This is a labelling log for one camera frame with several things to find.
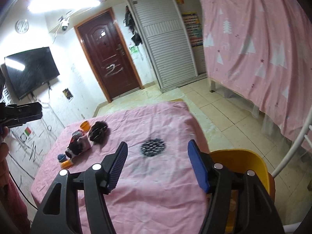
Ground white louvered wardrobe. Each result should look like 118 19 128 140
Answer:
128 0 206 91

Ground pink cloth item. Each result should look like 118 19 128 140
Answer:
72 135 91 156

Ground blue cloth ball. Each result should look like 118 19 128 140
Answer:
57 154 67 163

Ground small orange plastic bowl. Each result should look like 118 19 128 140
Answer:
80 121 91 133

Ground pink bed sheet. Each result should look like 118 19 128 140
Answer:
31 101 208 233

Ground eye chart poster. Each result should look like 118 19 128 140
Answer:
1 101 33 133

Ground orange small item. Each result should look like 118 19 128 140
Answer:
60 160 74 169

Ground pink tree pattern curtain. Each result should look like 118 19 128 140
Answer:
200 0 311 140

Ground black cloth ball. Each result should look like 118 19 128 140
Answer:
88 121 108 144

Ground wall mounted black television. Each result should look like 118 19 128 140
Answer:
5 47 60 100

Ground person left hand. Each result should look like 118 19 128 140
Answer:
0 127 9 188

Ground white security camera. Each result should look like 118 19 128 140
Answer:
58 16 70 32

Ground black and white cloth pile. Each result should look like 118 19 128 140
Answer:
65 130 85 159

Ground colourful wall chart poster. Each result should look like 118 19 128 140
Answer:
181 12 203 47

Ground round white wall clock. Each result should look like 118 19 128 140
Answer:
15 19 29 34

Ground fluorescent ceiling light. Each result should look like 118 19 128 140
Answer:
27 0 100 14

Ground black hanging bags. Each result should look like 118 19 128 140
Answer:
124 5 142 46

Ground dark brown wooden door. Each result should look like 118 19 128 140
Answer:
74 7 143 103

